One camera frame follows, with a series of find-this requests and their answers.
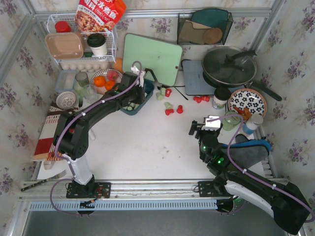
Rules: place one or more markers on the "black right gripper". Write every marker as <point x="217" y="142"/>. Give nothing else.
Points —
<point x="199" y="129"/>

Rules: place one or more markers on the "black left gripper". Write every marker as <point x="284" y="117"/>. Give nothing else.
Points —
<point x="139" y="91"/>

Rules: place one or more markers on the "red capsule cluster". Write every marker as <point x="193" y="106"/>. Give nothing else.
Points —
<point x="169" y="111"/>
<point x="180" y="109"/>

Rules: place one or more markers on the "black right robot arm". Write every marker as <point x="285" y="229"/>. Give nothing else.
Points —
<point x="284" y="203"/>

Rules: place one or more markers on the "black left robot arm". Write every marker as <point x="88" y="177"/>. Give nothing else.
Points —
<point x="71" y="138"/>

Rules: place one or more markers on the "teal storage basket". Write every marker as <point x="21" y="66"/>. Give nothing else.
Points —
<point x="133" y="110"/>

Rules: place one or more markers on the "paper coffee cup black lid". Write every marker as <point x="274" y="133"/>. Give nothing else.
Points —
<point x="221" y="96"/>

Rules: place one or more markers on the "clear storage box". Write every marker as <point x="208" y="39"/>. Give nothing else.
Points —
<point x="65" y="81"/>

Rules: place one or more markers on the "green glass jar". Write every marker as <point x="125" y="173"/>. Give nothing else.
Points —
<point x="230" y="121"/>

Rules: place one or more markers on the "red capsule near board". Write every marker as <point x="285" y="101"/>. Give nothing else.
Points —
<point x="168" y="91"/>

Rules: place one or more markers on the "green capsule upper cluster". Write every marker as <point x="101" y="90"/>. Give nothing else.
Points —
<point x="168" y="105"/>

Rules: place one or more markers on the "orange fruit behind board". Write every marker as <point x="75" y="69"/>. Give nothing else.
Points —
<point x="118" y="65"/>

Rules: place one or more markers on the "glass fruit plate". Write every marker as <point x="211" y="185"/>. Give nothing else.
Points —
<point x="105" y="80"/>

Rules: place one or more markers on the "blue grey oven mitt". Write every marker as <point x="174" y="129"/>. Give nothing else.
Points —
<point x="246" y="153"/>

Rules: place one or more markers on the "red capsule by cooker right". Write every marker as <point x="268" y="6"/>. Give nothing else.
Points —
<point x="205" y="98"/>

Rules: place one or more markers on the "red capsule by cooker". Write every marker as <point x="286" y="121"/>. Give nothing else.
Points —
<point x="197" y="99"/>
<point x="205" y="98"/>

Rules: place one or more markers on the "red capsule by cooker left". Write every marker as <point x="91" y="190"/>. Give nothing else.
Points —
<point x="197" y="99"/>

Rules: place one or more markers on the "blue white bottle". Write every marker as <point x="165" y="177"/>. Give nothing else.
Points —
<point x="252" y="124"/>

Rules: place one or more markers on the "green cutting board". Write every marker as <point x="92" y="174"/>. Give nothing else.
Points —
<point x="161" y="57"/>

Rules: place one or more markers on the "clear glass cup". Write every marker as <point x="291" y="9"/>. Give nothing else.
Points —
<point x="89" y="94"/>

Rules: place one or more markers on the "white egg tray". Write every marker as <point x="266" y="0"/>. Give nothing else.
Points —
<point x="85" y="66"/>

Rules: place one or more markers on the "grey induction cooker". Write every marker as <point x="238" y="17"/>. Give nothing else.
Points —
<point x="195" y="83"/>

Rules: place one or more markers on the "green tinted glass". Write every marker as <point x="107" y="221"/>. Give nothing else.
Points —
<point x="81" y="80"/>

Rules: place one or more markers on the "flower pattern plate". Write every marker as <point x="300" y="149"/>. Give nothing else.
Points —
<point x="247" y="98"/>

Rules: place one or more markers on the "white cup on rack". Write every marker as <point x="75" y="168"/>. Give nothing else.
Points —
<point x="97" y="43"/>

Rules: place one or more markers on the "white strainer bowl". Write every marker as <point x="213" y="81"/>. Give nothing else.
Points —
<point x="66" y="100"/>

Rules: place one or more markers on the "black wok pan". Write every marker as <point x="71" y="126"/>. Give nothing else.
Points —
<point x="230" y="67"/>

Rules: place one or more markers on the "beige plastic container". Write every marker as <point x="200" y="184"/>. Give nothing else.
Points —
<point x="69" y="45"/>

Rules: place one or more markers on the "black mesh holder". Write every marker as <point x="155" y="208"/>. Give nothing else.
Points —
<point x="191" y="29"/>

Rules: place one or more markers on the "red snack bag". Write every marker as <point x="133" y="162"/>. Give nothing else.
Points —
<point x="98" y="15"/>

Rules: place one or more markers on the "red lid jar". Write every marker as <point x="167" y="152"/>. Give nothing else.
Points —
<point x="62" y="27"/>

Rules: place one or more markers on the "striped orange cloth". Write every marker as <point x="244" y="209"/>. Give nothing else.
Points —
<point x="45" y="150"/>

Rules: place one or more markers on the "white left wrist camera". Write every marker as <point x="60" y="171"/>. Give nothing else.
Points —
<point x="139" y="76"/>

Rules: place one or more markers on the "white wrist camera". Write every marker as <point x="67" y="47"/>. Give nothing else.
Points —
<point x="139" y="76"/>
<point x="212" y="123"/>

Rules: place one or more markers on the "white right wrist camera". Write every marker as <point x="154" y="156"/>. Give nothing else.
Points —
<point x="212" y="123"/>

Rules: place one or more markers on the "white wire rack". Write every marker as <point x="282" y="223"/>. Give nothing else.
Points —
<point x="111" y="39"/>

